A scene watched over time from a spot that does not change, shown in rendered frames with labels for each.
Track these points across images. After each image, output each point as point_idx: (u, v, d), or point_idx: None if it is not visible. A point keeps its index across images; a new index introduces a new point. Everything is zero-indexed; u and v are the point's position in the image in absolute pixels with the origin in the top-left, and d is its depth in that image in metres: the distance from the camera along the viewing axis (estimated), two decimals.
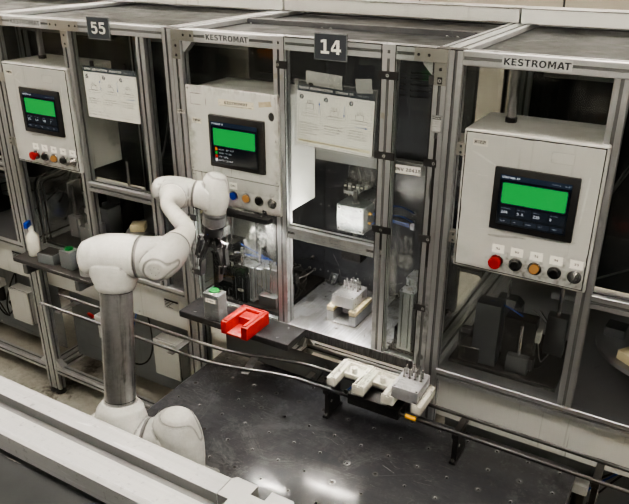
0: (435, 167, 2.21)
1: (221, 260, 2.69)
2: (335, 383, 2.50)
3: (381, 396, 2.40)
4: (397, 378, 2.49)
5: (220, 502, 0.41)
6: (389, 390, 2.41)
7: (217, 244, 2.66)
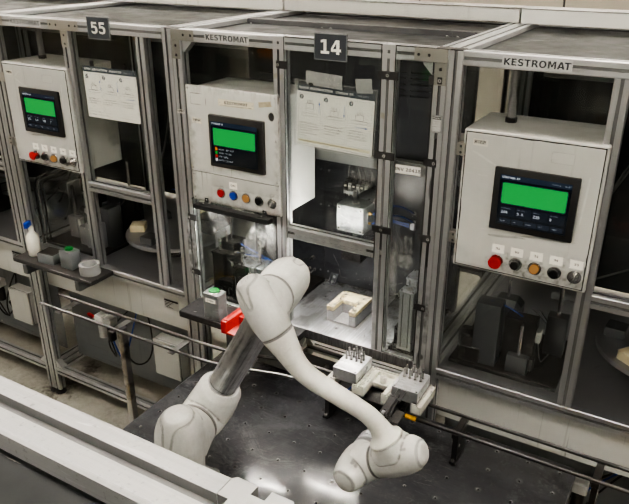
0: (435, 167, 2.21)
1: None
2: None
3: (381, 396, 2.40)
4: (397, 378, 2.49)
5: (220, 502, 0.41)
6: (389, 390, 2.41)
7: None
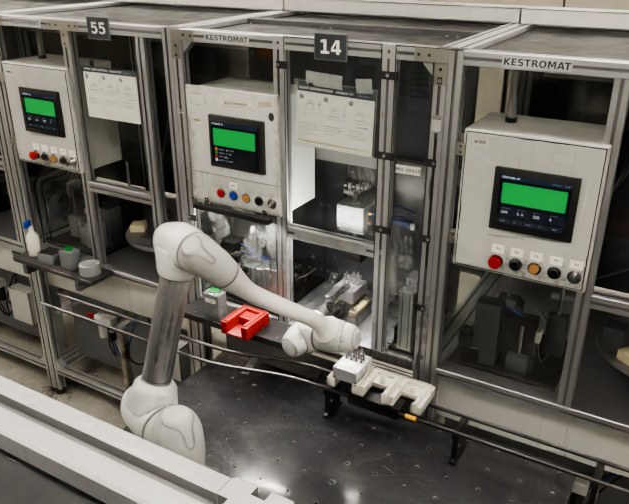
0: (435, 167, 2.21)
1: (335, 309, 2.73)
2: (335, 383, 2.50)
3: (381, 396, 2.40)
4: (397, 378, 2.49)
5: (220, 502, 0.41)
6: (389, 390, 2.41)
7: None
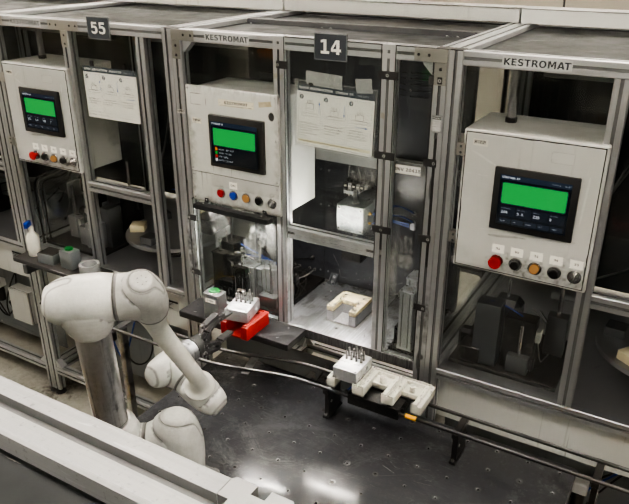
0: (435, 167, 2.21)
1: None
2: (335, 383, 2.50)
3: (381, 396, 2.40)
4: (397, 378, 2.49)
5: (220, 502, 0.41)
6: (389, 390, 2.41)
7: None
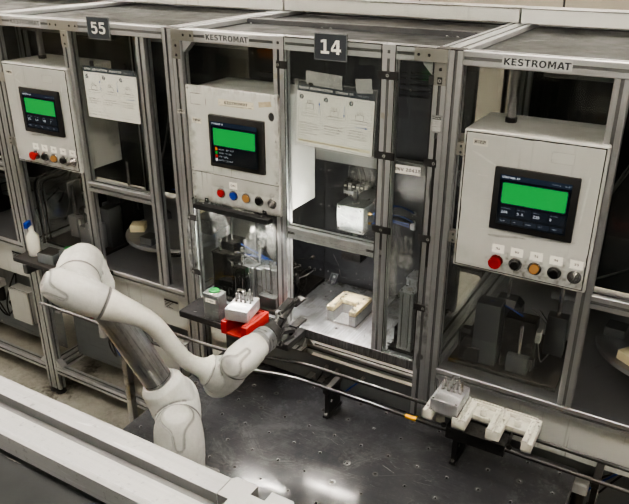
0: (435, 167, 2.21)
1: None
2: (432, 416, 2.33)
3: (486, 431, 2.23)
4: (499, 410, 2.32)
5: (220, 502, 0.41)
6: (494, 424, 2.24)
7: None
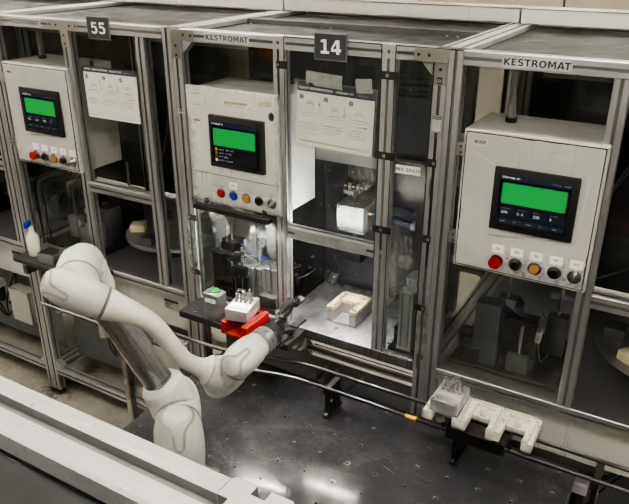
0: (435, 167, 2.21)
1: None
2: (432, 416, 2.33)
3: (486, 431, 2.23)
4: (499, 410, 2.32)
5: (220, 502, 0.41)
6: (494, 424, 2.24)
7: None
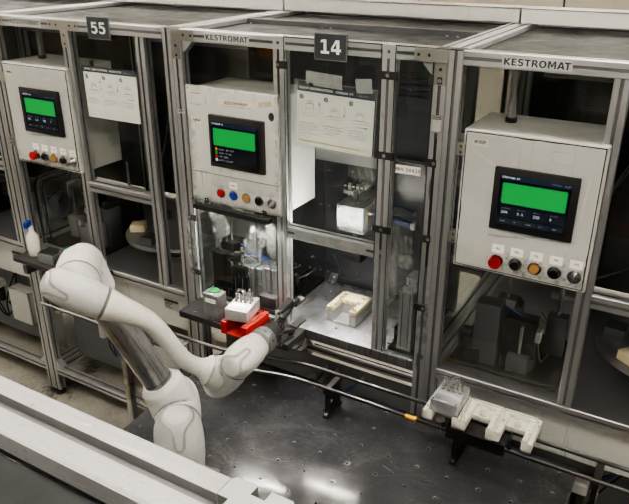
0: (435, 167, 2.21)
1: None
2: (432, 416, 2.33)
3: (486, 431, 2.23)
4: (499, 410, 2.32)
5: (220, 502, 0.41)
6: (494, 424, 2.24)
7: None
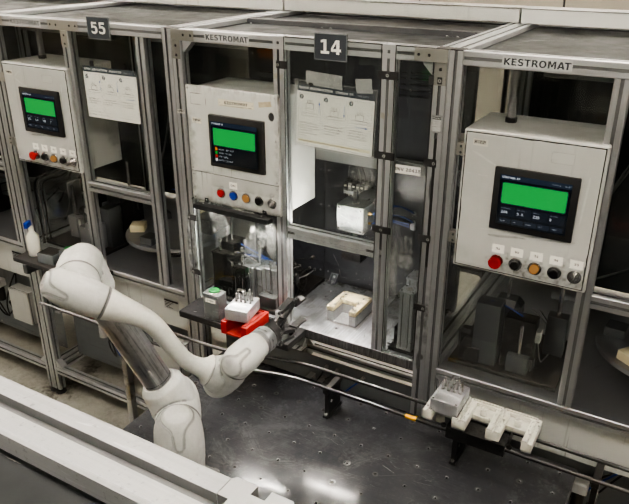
0: (435, 167, 2.21)
1: None
2: (432, 416, 2.33)
3: (486, 431, 2.23)
4: (499, 410, 2.32)
5: (220, 502, 0.41)
6: (494, 424, 2.24)
7: None
